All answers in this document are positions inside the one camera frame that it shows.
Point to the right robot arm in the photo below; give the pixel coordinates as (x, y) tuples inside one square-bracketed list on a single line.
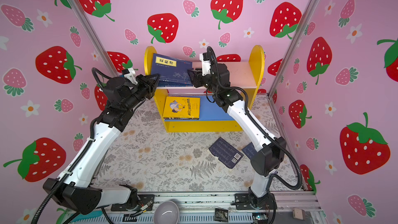
[(270, 150)]

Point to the navy blue book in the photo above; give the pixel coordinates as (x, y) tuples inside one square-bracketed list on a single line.
[(173, 84)]

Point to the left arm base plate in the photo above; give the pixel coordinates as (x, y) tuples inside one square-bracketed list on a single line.
[(135, 205)]

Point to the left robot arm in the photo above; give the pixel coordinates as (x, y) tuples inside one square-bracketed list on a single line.
[(72, 188)]

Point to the teal handled tool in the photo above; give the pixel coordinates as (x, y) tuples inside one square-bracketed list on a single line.
[(93, 214)]

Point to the small black circuit board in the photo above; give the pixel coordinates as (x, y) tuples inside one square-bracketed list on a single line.
[(221, 215)]

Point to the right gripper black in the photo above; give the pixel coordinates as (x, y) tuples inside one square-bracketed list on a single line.
[(198, 79)]

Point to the yellow cartoon cover book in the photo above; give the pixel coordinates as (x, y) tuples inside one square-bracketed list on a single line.
[(177, 107)]

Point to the yellow pink blue bookshelf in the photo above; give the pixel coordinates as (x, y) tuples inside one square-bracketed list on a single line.
[(238, 84)]

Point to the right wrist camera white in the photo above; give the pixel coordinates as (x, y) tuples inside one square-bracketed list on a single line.
[(206, 64)]

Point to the small beige box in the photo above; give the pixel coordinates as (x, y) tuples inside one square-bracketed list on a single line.
[(299, 214)]

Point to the green lit circuit board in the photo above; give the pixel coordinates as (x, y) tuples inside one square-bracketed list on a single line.
[(259, 218)]

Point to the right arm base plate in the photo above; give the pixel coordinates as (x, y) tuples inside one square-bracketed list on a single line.
[(251, 202)]

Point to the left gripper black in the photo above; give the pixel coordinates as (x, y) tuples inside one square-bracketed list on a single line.
[(148, 89)]

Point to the grey bowl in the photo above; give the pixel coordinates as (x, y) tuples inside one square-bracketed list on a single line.
[(166, 213)]

